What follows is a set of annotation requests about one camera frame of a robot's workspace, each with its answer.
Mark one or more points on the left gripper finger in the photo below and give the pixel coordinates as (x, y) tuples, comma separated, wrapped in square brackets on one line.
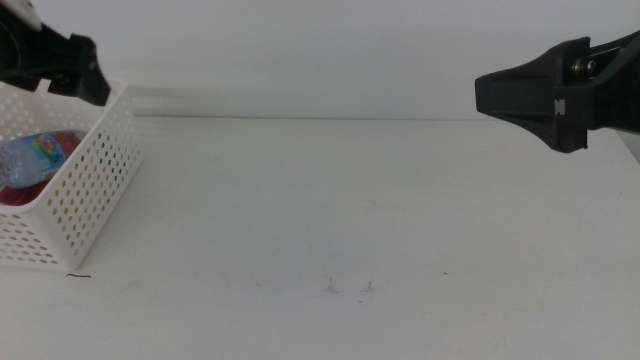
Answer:
[(87, 75)]

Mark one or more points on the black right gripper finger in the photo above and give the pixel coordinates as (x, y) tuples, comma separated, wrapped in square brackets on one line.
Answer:
[(530, 100)]

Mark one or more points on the clear water bottle blue cap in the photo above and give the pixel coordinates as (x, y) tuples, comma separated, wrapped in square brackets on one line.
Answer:
[(25, 160)]

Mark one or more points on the red cola can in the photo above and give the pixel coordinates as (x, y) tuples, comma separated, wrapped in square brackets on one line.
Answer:
[(15, 196)]

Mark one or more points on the white perforated plastic basket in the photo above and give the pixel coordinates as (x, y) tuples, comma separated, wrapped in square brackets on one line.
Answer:
[(20, 210)]

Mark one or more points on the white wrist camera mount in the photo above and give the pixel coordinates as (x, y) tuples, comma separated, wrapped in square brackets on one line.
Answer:
[(20, 10)]

